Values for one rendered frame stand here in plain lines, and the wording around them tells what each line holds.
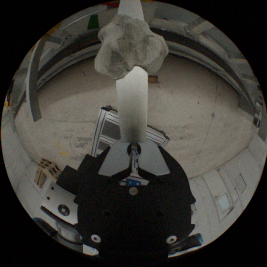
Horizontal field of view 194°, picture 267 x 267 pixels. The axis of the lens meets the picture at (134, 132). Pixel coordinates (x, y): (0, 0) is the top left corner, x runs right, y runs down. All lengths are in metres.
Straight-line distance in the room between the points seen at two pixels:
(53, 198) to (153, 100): 1.05
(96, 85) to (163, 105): 0.84
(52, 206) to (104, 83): 1.03
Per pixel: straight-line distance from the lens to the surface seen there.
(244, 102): 2.75
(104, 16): 0.32
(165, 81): 1.01
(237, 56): 0.54
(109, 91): 0.98
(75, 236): 0.42
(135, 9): 0.15
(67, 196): 0.27
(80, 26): 0.35
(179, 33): 0.38
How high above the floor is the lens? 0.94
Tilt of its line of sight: 61 degrees down
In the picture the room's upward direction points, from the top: 180 degrees clockwise
